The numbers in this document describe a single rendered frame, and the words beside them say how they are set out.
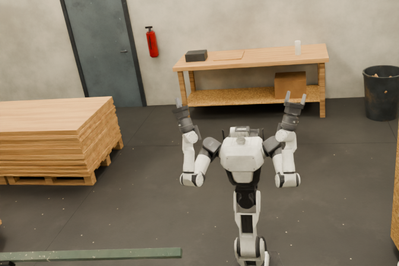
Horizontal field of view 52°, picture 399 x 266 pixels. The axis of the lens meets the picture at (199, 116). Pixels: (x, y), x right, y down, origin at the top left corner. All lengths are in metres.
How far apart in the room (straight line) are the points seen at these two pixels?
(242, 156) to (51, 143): 3.06
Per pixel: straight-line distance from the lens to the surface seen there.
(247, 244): 2.91
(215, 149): 2.64
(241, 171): 2.65
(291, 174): 2.41
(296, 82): 6.04
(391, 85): 5.84
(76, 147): 5.02
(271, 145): 2.59
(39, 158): 5.36
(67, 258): 1.06
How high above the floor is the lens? 2.60
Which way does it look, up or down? 24 degrees down
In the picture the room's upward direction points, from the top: 8 degrees counter-clockwise
